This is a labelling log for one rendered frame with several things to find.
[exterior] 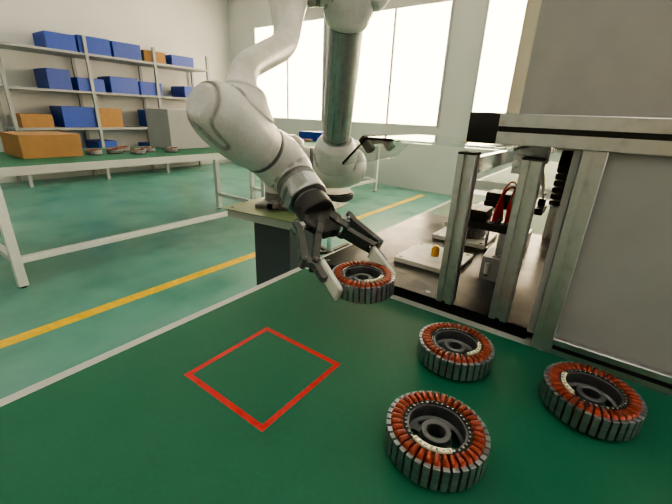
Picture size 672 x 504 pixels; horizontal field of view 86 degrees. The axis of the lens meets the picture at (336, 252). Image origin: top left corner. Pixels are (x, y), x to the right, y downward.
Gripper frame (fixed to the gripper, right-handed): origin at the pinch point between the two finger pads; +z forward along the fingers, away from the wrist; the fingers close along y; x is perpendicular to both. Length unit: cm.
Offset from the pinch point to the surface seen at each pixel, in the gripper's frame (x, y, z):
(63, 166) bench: -129, 43, -206
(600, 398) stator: 12.1, -11.7, 32.9
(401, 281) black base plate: -8.3, -15.7, -1.0
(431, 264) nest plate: -8.0, -26.7, -2.6
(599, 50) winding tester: 40, -30, -4
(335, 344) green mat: -5.3, 8.1, 7.5
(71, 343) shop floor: -147, 55, -90
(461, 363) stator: 5.5, -1.9, 20.6
